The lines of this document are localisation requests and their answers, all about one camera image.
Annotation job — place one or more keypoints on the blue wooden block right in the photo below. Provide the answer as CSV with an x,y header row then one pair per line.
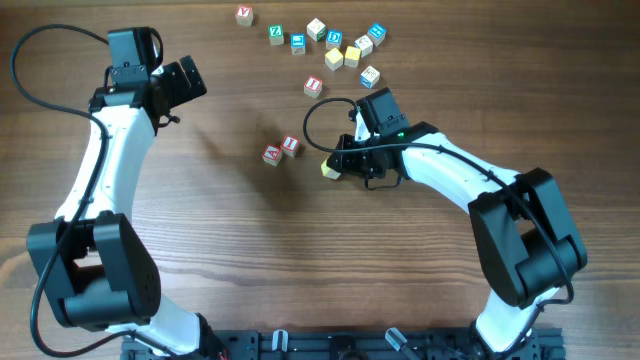
x,y
377,34

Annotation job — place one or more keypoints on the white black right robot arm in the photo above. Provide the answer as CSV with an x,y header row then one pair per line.
x,y
528,244

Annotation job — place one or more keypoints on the red Y wooden block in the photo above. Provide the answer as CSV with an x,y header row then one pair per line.
x,y
244,15

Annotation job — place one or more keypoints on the green Z wooden block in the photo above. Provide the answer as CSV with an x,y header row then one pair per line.
x,y
276,34

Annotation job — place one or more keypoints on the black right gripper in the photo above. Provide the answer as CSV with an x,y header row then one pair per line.
x,y
346,161

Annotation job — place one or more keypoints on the yellow S wooden block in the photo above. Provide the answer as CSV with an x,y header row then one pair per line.
x,y
329,172

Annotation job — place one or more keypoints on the plain picture wooden block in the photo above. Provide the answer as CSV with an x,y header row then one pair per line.
x,y
364,44

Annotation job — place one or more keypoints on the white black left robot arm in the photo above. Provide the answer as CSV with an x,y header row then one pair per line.
x,y
93,269

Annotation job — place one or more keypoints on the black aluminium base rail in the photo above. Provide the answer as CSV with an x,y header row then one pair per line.
x,y
439,343

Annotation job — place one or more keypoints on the red i wooden block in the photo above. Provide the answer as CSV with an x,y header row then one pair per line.
x,y
313,87
290,146

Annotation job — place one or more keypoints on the blue wooden block left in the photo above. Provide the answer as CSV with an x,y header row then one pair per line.
x,y
298,43

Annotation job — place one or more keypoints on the plain green-edged wooden block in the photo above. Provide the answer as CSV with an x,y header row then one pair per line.
x,y
316,29

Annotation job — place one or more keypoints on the blue D wooden block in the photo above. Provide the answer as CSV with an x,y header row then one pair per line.
x,y
333,39

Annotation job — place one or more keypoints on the blue-sided picture wooden block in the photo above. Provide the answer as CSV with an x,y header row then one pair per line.
x,y
369,77

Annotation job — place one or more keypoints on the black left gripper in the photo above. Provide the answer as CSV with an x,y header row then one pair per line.
x,y
184,92

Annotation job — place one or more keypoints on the yellow top wooden block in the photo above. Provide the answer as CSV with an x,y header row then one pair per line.
x,y
352,56

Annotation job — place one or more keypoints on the yellow-sided wooden block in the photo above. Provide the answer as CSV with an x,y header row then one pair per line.
x,y
334,59

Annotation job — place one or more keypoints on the red A wooden block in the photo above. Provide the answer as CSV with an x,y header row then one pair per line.
x,y
272,155

